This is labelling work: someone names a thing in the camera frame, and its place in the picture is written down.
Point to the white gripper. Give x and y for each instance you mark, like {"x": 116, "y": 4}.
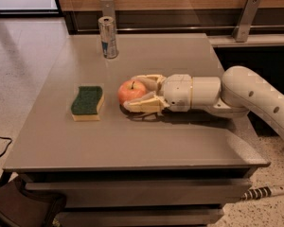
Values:
{"x": 177, "y": 92}

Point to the red apple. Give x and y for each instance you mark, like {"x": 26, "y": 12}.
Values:
{"x": 131, "y": 89}

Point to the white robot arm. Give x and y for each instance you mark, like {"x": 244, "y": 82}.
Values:
{"x": 236, "y": 93}

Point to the green and yellow sponge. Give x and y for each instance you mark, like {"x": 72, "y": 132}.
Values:
{"x": 87, "y": 104}

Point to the silver blue drink can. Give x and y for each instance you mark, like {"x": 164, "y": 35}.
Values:
{"x": 108, "y": 36}

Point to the grey drawer cabinet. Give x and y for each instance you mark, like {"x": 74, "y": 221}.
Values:
{"x": 53, "y": 148}

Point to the upper grey drawer front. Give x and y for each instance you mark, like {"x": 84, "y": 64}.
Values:
{"x": 147, "y": 193}

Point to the grey drawer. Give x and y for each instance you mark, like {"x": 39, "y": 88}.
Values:
{"x": 147, "y": 193}
{"x": 141, "y": 218}

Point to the grey side shelf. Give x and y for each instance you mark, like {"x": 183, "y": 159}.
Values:
{"x": 259, "y": 40}

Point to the lower grey drawer front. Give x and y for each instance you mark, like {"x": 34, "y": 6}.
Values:
{"x": 141, "y": 218}

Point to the dark brown bag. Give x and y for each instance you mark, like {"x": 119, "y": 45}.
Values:
{"x": 22, "y": 208}

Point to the left metal wall bracket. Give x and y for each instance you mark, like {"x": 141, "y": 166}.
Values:
{"x": 108, "y": 8}

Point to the metal wall bracket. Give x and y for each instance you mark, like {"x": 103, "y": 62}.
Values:
{"x": 242, "y": 29}
{"x": 108, "y": 8}

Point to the right metal wall bracket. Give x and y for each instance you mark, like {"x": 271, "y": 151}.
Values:
{"x": 242, "y": 29}

